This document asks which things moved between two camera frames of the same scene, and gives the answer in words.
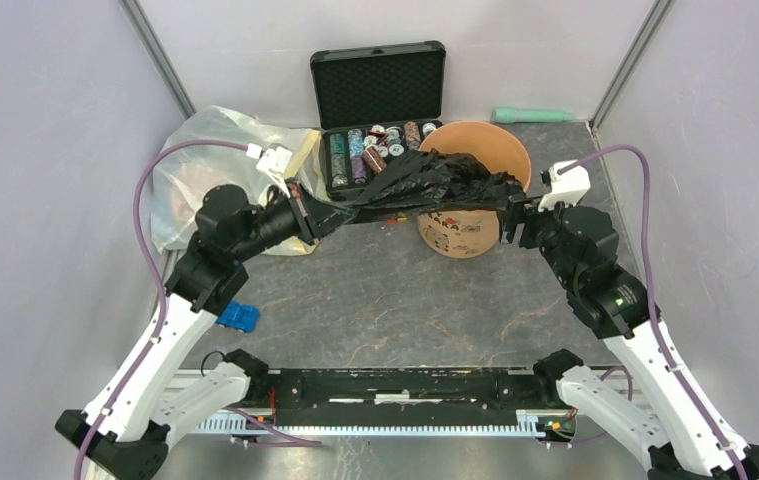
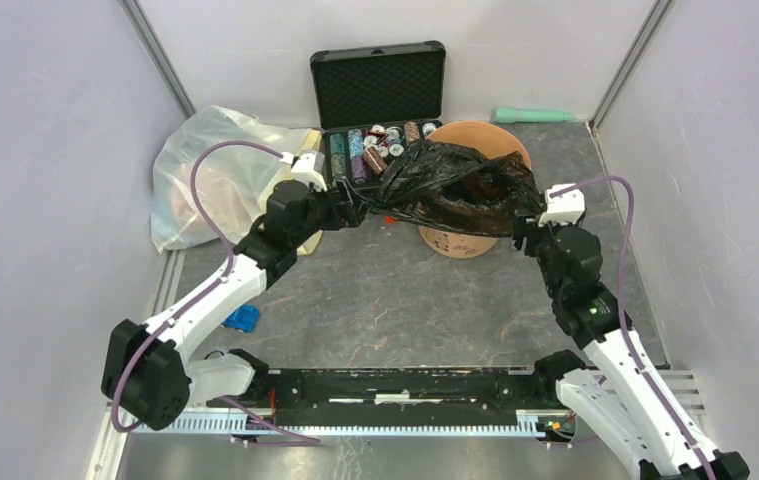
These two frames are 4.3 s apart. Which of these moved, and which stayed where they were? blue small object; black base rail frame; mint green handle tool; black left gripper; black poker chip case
Moved: black left gripper
Stayed: black poker chip case; blue small object; mint green handle tool; black base rail frame
